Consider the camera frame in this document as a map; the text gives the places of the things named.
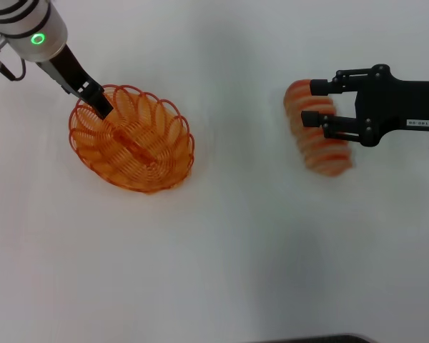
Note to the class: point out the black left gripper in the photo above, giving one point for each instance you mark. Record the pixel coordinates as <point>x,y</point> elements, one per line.
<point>69,69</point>

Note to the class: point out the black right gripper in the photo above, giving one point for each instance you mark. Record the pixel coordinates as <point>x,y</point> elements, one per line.
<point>397,103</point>

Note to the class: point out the sliced bread loaf toy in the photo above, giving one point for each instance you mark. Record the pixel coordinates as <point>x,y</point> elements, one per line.
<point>321,150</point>

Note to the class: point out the dark rounded robot base edge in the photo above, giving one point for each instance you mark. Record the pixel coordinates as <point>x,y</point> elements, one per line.
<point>318,338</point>

